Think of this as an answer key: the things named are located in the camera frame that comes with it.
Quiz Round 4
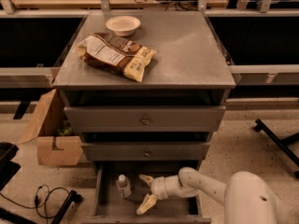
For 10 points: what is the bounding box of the middle grey drawer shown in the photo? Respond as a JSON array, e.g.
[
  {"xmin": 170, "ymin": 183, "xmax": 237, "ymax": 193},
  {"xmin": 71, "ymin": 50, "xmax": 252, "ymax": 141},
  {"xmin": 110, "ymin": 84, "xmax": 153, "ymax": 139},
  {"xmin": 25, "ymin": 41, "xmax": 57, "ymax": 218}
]
[{"xmin": 82, "ymin": 142, "xmax": 209, "ymax": 161}]

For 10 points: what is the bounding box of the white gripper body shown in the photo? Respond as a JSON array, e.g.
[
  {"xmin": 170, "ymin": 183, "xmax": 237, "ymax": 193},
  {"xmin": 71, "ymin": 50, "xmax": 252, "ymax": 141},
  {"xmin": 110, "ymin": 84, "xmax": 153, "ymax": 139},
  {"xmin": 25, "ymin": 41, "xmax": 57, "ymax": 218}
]
[{"xmin": 150, "ymin": 176, "xmax": 168, "ymax": 200}]

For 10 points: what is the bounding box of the brown yellow chip bag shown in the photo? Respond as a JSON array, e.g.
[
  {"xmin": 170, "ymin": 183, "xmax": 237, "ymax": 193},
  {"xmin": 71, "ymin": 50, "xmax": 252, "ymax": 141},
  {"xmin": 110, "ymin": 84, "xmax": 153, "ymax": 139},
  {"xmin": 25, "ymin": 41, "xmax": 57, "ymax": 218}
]
[{"xmin": 76, "ymin": 33, "xmax": 156, "ymax": 82}]

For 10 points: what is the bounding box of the cardboard box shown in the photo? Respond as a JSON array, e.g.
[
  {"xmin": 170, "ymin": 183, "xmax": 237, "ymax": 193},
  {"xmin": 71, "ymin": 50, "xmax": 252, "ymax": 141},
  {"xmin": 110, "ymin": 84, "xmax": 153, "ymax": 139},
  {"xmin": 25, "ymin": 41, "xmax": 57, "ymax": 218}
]
[{"xmin": 18, "ymin": 90, "xmax": 83, "ymax": 166}]

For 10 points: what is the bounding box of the bottom grey drawer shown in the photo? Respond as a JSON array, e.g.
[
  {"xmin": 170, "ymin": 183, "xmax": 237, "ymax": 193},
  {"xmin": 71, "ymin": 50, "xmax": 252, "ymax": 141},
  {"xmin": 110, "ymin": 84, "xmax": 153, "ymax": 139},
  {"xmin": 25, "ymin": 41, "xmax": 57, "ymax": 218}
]
[{"xmin": 81, "ymin": 161, "xmax": 211, "ymax": 224}]

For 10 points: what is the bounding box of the grey drawer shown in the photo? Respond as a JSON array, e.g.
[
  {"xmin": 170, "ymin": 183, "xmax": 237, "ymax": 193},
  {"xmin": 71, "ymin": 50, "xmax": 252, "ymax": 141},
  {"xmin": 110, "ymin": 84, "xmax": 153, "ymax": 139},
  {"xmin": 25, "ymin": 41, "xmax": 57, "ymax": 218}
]
[
  {"xmin": 82, "ymin": 142, "xmax": 209, "ymax": 161},
  {"xmin": 81, "ymin": 161, "xmax": 211, "ymax": 224},
  {"xmin": 64, "ymin": 105, "xmax": 225, "ymax": 133}
]

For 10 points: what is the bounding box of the grey drawer cabinet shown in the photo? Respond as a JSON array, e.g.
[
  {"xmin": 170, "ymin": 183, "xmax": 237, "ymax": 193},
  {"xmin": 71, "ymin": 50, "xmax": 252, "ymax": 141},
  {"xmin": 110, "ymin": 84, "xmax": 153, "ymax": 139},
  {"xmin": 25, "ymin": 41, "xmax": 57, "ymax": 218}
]
[{"xmin": 52, "ymin": 10, "xmax": 237, "ymax": 224}]

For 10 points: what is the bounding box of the top grey drawer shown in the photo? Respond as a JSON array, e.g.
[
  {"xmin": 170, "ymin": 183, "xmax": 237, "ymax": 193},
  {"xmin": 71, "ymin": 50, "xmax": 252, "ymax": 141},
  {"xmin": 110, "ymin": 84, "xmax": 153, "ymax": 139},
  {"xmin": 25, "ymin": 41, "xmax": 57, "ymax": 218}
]
[{"xmin": 64, "ymin": 105, "xmax": 225, "ymax": 133}]

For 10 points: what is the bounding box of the black stand leg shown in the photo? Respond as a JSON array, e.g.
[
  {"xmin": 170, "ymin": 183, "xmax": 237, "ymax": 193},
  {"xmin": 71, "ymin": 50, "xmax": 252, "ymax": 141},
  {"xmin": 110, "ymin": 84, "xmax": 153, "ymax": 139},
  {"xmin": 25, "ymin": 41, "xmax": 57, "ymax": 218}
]
[{"xmin": 51, "ymin": 190, "xmax": 83, "ymax": 224}]

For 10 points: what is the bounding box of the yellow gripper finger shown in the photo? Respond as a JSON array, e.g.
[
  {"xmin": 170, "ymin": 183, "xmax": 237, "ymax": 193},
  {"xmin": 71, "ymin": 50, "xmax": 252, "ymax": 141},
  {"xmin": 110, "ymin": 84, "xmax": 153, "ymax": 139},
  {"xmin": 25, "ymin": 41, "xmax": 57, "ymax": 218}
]
[
  {"xmin": 136, "ymin": 194, "xmax": 158, "ymax": 215},
  {"xmin": 139, "ymin": 175, "xmax": 154, "ymax": 187}
]

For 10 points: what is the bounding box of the black cable on floor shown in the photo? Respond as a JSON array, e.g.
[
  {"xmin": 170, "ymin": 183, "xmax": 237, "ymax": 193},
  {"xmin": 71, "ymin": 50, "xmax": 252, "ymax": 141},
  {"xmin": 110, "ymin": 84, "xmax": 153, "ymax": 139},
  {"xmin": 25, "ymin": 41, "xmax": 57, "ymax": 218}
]
[{"xmin": 0, "ymin": 184, "xmax": 73, "ymax": 220}]

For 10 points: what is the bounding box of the clear plastic water bottle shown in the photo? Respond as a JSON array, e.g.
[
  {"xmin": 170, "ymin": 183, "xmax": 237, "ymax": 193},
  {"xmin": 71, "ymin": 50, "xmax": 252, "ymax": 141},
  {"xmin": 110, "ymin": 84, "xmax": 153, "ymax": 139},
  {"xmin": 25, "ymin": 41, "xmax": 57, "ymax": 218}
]
[{"xmin": 116, "ymin": 175, "xmax": 132, "ymax": 198}]

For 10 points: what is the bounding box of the white bowl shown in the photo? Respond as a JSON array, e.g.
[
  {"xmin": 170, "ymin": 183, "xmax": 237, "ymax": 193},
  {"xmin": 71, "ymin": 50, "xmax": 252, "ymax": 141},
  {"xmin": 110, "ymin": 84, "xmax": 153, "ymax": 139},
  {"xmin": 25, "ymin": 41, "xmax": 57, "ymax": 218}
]
[{"xmin": 106, "ymin": 16, "xmax": 141, "ymax": 37}]

